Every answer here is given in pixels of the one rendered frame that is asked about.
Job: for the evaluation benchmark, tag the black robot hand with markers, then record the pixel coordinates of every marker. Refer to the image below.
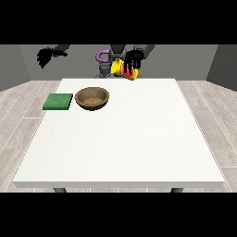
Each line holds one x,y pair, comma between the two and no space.
133,60
46,56

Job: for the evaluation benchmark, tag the yellow cup with melon print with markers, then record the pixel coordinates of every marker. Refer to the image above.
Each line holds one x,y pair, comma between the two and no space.
117,68

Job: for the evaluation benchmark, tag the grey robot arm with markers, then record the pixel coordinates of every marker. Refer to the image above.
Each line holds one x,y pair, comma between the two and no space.
145,50
62,47

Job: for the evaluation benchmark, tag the green square pad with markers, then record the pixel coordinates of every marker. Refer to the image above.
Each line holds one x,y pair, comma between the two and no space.
58,101

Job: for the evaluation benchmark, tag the brown wooden bowl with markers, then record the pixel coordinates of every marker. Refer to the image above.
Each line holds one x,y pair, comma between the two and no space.
92,98

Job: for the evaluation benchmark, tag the grey robot trunk purple rings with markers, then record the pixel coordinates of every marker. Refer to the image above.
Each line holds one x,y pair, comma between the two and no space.
105,64

